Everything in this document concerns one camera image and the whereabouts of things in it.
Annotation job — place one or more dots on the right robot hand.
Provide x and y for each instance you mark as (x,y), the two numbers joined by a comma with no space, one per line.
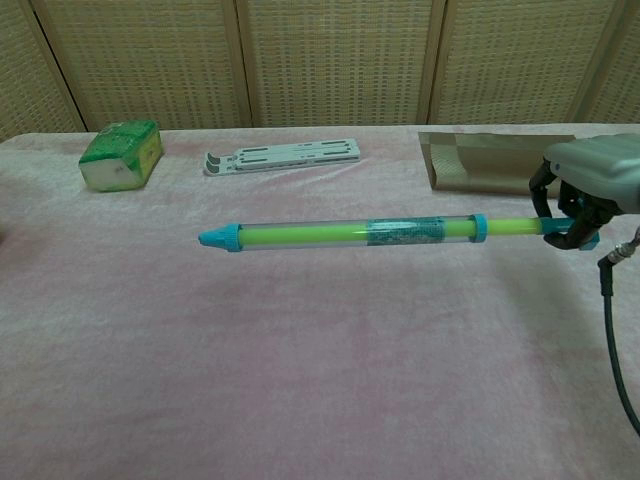
(600,165)

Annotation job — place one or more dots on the clear tube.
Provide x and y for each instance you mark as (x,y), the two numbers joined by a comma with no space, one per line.
(405,231)

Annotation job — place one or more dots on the bamboo folding screen panel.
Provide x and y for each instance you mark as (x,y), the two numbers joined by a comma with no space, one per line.
(30,80)
(520,60)
(340,60)
(150,60)
(620,65)

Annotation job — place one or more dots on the brown folded cloth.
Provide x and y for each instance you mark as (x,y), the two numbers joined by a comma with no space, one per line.
(480,160)

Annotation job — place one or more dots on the white folding laptop stand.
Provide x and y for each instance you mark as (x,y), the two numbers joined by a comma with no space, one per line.
(290,154)

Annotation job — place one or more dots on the pink table cloth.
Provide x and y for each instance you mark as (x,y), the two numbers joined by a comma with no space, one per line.
(300,350)

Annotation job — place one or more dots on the green carton box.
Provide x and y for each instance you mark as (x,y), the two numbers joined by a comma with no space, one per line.
(120,155)

